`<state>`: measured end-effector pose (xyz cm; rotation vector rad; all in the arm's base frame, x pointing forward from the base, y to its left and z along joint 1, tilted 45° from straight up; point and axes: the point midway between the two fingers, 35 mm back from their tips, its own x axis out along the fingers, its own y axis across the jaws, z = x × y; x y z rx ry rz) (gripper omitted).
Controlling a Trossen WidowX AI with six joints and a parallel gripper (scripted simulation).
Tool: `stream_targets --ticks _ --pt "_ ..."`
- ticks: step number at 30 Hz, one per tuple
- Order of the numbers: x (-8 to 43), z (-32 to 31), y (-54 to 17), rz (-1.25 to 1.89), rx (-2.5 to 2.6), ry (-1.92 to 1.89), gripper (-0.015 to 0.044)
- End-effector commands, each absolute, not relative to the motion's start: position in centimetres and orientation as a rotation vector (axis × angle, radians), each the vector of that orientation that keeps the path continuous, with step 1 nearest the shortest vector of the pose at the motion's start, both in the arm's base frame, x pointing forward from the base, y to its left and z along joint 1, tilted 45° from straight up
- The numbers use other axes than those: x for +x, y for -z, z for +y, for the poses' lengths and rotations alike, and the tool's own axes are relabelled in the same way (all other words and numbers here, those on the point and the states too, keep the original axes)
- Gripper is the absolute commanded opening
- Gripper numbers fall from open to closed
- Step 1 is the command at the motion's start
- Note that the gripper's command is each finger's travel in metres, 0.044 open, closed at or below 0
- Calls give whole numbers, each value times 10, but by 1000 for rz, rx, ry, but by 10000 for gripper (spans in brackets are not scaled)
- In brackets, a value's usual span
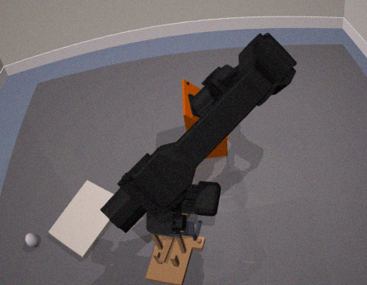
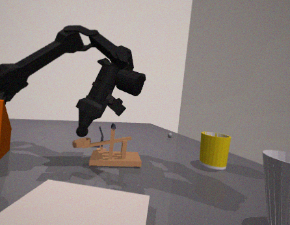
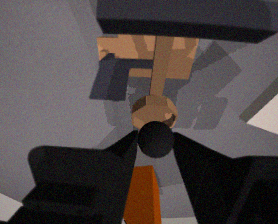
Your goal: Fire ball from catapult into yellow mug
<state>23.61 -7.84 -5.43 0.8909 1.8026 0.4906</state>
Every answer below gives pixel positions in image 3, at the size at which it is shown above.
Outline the black ball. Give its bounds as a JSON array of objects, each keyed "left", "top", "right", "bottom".
[{"left": 138, "top": 121, "right": 175, "bottom": 159}]

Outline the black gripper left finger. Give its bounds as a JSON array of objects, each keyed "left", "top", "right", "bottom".
[{"left": 27, "top": 130, "right": 138, "bottom": 224}]

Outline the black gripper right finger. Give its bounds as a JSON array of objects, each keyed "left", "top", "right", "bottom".
[{"left": 173, "top": 132, "right": 278, "bottom": 224}]

